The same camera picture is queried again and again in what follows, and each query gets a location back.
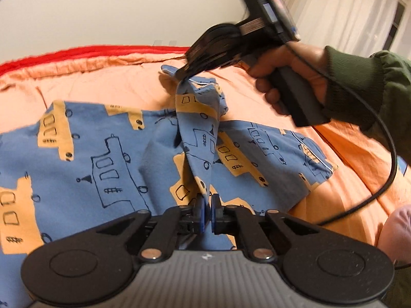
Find white curtain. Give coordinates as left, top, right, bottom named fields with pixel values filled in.
left=275, top=0, right=411, bottom=59

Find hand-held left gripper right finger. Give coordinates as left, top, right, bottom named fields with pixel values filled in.
left=210, top=194, right=319, bottom=262

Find dark window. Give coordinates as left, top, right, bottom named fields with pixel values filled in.
left=387, top=1, right=407, bottom=49

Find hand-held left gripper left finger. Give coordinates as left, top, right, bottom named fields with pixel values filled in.
left=93, top=194, right=208, bottom=262

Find blue printed pants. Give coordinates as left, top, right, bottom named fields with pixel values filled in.
left=0, top=65, right=340, bottom=261

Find person's right forearm green sleeve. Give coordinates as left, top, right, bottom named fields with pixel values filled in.
left=322, top=45, right=411, bottom=133

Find red blanket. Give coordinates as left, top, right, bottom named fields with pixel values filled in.
left=0, top=45, right=193, bottom=75

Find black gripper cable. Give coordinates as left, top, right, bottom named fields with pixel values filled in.
left=285, top=40, right=399, bottom=226

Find person's right hand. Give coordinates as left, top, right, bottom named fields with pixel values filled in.
left=249, top=41, right=330, bottom=117

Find orange duvet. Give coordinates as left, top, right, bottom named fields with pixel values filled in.
left=0, top=50, right=411, bottom=247

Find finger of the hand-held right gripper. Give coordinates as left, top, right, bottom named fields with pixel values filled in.
left=188, top=23, right=242, bottom=59
left=175, top=51, right=246, bottom=80

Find pink cloth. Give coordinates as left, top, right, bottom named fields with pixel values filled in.
left=374, top=205, right=411, bottom=264

